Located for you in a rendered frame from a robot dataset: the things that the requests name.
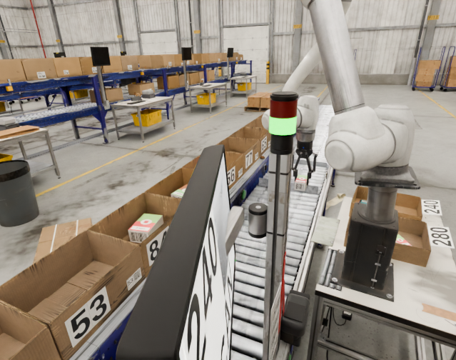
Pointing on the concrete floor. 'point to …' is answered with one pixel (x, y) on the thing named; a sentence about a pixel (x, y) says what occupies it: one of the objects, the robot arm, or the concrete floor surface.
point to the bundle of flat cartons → (59, 236)
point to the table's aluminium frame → (320, 309)
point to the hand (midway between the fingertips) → (302, 178)
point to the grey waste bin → (11, 193)
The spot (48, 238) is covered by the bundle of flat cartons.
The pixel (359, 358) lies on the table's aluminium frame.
